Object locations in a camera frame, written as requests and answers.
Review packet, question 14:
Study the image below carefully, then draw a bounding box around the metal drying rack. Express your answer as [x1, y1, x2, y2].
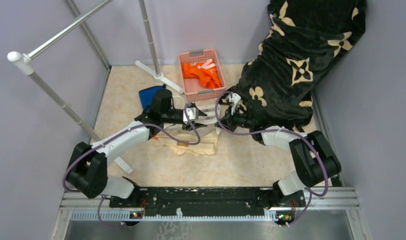
[7, 0, 184, 174]

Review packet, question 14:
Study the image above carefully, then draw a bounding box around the orange garment in basket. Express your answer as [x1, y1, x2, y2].
[181, 62, 222, 89]

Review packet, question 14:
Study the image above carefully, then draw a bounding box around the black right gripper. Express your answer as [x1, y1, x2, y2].
[215, 104, 254, 133]

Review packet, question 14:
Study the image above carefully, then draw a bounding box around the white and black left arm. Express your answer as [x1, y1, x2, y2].
[62, 88, 208, 207]

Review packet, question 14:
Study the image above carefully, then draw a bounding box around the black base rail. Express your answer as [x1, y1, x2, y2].
[109, 187, 306, 217]

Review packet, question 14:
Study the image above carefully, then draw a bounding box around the blue folded cloth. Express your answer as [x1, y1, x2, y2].
[138, 84, 166, 109]

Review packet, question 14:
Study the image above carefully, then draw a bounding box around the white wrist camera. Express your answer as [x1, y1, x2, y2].
[183, 102, 198, 123]
[226, 92, 241, 115]

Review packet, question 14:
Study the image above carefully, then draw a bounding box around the pink plastic basket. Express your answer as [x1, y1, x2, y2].
[178, 48, 226, 102]

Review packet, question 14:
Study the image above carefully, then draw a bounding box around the cream boxer underwear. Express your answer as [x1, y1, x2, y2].
[152, 130, 219, 156]

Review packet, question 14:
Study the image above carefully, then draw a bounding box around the black floral blanket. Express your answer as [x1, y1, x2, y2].
[230, 0, 367, 132]

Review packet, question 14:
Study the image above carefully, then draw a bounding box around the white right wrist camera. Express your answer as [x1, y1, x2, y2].
[226, 92, 241, 115]

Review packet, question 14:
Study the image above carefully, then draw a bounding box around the white plastic clip hanger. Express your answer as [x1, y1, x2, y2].
[165, 95, 221, 135]

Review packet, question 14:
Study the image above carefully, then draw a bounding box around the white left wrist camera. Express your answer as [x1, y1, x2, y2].
[183, 102, 198, 123]

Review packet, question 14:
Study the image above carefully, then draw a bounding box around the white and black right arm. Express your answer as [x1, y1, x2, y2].
[215, 100, 342, 206]

